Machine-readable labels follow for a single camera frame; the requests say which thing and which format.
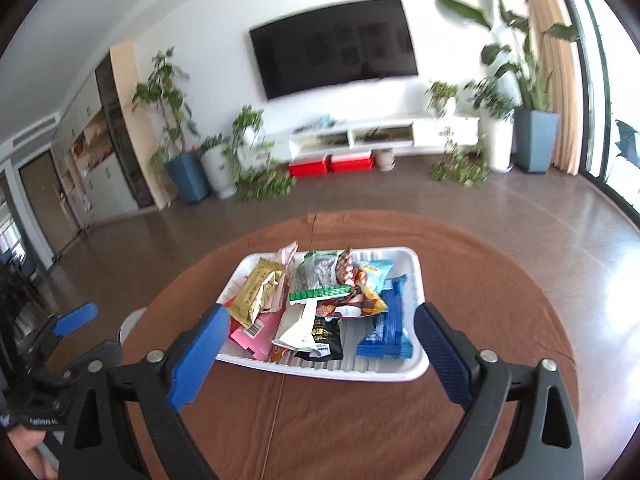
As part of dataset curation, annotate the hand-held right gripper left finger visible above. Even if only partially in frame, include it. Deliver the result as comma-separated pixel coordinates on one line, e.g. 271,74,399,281
59,302,232,480

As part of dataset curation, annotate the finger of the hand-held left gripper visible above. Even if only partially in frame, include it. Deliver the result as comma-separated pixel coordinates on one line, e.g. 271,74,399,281
35,341,123,391
17,302,99,361

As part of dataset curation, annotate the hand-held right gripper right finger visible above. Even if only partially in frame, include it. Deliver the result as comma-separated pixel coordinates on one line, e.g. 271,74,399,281
414,301,586,480

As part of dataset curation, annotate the white plastic tray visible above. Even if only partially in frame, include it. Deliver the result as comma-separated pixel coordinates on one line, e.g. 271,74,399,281
215,246,431,382

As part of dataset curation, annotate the dark blue snack packet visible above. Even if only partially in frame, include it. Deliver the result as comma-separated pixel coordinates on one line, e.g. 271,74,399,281
356,275,413,359

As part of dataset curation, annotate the gold snack packet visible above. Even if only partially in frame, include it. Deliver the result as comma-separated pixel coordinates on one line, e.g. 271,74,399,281
227,257,287,326

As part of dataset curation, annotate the white snack packet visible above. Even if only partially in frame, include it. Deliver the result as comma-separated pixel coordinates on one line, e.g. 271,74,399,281
271,302,321,351

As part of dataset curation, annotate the light blue snack packet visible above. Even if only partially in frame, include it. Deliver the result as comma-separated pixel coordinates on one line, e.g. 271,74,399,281
350,258,394,316

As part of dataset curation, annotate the black snack packet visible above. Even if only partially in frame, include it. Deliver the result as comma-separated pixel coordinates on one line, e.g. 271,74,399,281
295,315,345,361

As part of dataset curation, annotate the red brown patterned snack packet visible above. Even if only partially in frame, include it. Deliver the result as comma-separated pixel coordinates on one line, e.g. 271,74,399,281
315,246,366,318

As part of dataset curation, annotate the grey green clear snack packet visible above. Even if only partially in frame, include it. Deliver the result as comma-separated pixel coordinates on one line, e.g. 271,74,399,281
288,251,353,306

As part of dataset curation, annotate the person's left hand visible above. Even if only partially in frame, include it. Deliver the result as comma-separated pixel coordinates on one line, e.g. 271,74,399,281
7,430,58,480

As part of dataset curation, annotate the round white stool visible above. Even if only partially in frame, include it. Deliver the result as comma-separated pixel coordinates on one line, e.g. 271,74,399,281
117,307,150,347

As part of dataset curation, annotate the brown tablecloth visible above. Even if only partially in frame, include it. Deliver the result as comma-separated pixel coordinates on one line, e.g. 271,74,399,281
120,210,581,480

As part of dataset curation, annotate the brown entrance door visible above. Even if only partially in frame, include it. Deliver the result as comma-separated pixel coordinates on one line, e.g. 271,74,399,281
19,149,81,256

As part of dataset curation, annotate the tall plant in blue pot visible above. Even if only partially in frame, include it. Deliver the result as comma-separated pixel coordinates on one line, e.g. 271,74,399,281
131,46,211,206

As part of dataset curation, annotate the trailing plant in white pot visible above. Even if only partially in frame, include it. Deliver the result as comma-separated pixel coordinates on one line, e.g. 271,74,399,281
222,106,298,203
425,80,491,190

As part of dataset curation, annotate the plant in white ribbed pot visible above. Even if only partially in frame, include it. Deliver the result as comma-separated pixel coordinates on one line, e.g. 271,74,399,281
199,133,238,200

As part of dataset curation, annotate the bushy plant in tall white pot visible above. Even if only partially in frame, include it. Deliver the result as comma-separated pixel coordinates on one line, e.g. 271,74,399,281
465,77,516,173

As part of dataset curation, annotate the white television cabinet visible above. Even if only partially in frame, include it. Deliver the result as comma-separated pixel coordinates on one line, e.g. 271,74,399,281
272,116,481,163

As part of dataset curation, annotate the large-leaf plant in grey pot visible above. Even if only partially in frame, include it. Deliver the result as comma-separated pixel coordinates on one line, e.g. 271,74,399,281
437,0,581,175

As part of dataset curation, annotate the black balcony chair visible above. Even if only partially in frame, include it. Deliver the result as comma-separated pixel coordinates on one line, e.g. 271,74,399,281
615,119,640,166

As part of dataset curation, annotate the black sliding glass door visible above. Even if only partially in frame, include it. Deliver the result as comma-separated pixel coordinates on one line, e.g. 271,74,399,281
552,0,640,231

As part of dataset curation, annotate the beige curtain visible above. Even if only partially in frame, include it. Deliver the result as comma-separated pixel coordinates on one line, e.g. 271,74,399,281
515,0,588,177

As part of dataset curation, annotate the white wall cabinet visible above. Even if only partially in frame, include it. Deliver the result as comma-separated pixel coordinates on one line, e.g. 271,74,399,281
52,42,171,226

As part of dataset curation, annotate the black wall television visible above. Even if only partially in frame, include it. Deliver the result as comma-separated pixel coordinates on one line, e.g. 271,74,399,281
249,0,419,101

